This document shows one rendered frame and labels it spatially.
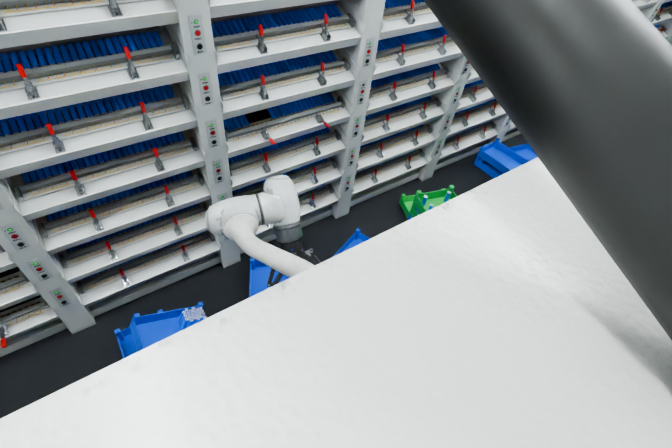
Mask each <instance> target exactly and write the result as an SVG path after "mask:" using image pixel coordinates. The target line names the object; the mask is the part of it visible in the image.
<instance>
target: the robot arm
mask: <svg viewBox="0 0 672 448"><path fill-rule="evenodd" d="M205 221H206V227H207V229H208V231H210V232H211V233H212V234H215V235H219V236H223V235H225V236H227V238H229V239H230V240H233V241H235V242H236V244H237V245H238V247H239V248H240V249H241V250H242V251H243V252H245V253H246V254H247V255H249V256H250V257H252V258H254V259H256V260H258V261H259V262H261V263H263V264H265V265H267V266H269V267H271V271H270V274H269V278H268V281H267V286H268V287H272V286H274V285H276V284H278V283H279V281H280V279H281V278H282V276H283V274H284V275H286V276H288V277H289V278H291V277H293V276H295V275H297V274H299V273H301V272H303V271H305V270H307V269H309V268H311V267H313V266H315V265H313V264H312V263H310V262H308V261H306V260H305V259H304V258H305V256H306V254H307V255H308V256H311V257H312V259H313V260H314V261H315V262H316V264H320V263H321V262H320V261H319V259H318V258H317V257H316V256H315V254H314V251H313V249H312V248H310V249H309V250H307V251H304V249H303V244H302V239H301V237H302V235H303V233H302V228H301V221H300V205H299V199H298V195H297V192H296V189H295V186H294V184H293V182H292V180H291V179H290V178H289V177H288V176H286V175H277V176H273V177H269V178H267V179H266V181H265V184H264V192H261V193H258V194H253V195H243V196H238V197H233V198H229V199H226V200H222V201H220V202H217V203H215V204H214V205H212V206H210V207H209V208H208V210H207V211H206V213H205ZM266 224H273V229H274V233H275V234H276V239H277V241H278V242H279V247H280V248H277V247H275V246H273V245H271V244H268V243H266V242H264V241H262V240H260V239H258V238H257V237H256V236H255V234H256V232H257V230H258V226H261V225H266ZM275 270H276V271H278V272H279V273H278V275H277V277H276V278H275V280H274V282H272V280H273V276H274V273H275Z"/></svg>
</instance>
